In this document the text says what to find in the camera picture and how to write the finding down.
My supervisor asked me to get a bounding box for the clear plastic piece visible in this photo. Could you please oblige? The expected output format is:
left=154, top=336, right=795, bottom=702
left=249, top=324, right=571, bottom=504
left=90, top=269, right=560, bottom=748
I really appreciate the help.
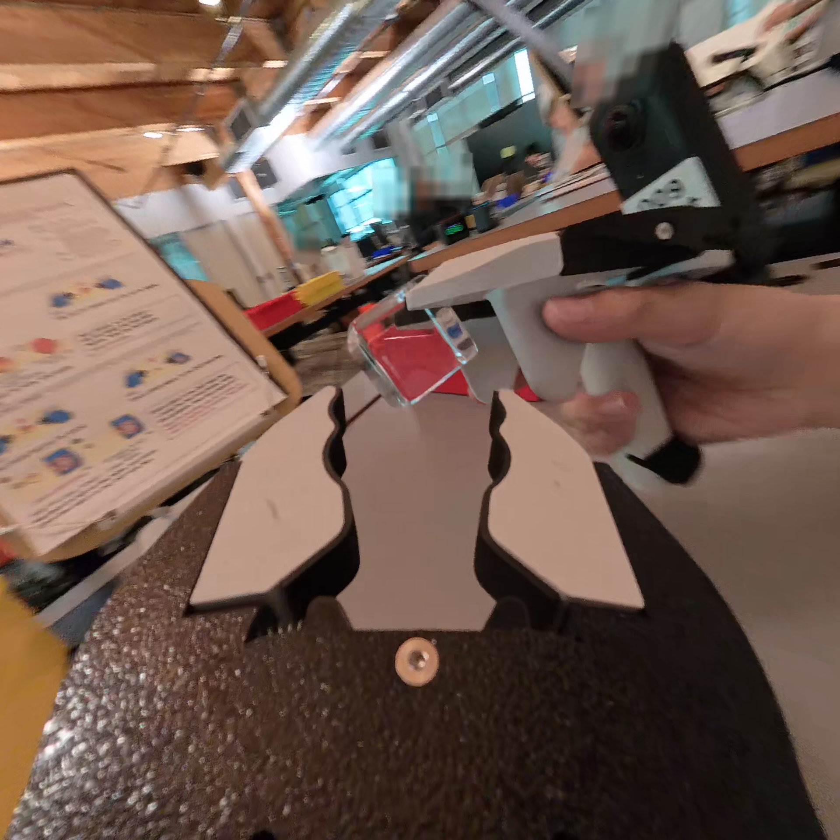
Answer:
left=347, top=294, right=481, bottom=409

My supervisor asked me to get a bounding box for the person's right hand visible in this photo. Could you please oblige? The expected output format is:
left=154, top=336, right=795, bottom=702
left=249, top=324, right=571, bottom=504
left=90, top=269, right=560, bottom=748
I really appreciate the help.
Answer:
left=540, top=280, right=840, bottom=462

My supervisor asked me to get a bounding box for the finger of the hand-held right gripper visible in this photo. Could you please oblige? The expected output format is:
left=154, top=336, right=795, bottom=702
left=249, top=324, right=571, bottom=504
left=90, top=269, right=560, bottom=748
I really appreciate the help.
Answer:
left=403, top=233, right=569, bottom=315

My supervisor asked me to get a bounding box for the printed instruction sheet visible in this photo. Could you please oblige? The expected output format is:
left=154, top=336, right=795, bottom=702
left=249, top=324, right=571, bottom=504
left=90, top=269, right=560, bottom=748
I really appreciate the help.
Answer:
left=0, top=171, right=284, bottom=560

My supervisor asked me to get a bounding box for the silver ventilation duct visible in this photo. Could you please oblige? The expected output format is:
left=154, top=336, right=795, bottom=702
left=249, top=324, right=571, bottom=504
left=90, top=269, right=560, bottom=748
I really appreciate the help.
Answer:
left=221, top=0, right=397, bottom=174
left=309, top=0, right=581, bottom=148

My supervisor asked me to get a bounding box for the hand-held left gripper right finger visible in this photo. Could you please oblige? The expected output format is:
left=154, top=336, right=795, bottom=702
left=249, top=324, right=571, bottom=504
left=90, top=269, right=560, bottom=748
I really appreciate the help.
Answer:
left=474, top=389, right=648, bottom=634

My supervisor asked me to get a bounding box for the black monitor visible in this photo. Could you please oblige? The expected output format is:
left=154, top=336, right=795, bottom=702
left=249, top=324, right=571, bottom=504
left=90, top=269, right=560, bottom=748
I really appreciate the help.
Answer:
left=465, top=98, right=555, bottom=168

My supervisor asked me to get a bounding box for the yellow plastic bin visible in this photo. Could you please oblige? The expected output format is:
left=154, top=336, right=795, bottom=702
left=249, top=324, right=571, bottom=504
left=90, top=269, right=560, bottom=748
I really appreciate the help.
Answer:
left=0, top=582, right=69, bottom=821

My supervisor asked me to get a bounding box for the red plastic bin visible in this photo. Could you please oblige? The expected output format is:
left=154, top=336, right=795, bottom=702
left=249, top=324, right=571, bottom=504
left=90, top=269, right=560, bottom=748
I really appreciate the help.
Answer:
left=245, top=292, right=307, bottom=333
left=360, top=319, right=542, bottom=404

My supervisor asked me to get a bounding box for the stack of yellow bins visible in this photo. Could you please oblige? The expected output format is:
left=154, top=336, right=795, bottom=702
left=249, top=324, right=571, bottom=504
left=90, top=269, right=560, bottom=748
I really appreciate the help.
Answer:
left=290, top=271, right=346, bottom=308

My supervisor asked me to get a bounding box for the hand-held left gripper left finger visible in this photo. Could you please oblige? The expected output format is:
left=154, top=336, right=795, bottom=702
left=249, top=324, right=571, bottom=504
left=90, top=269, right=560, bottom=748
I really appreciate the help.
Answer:
left=189, top=385, right=361, bottom=620

